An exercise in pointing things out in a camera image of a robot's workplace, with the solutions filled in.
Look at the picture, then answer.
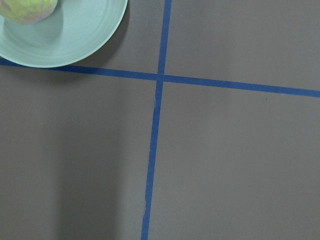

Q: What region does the peach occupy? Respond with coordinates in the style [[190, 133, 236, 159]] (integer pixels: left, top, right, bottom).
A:
[[0, 0, 58, 25]]

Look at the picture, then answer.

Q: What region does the green plate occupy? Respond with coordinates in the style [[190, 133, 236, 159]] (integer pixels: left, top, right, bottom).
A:
[[0, 0, 128, 68]]

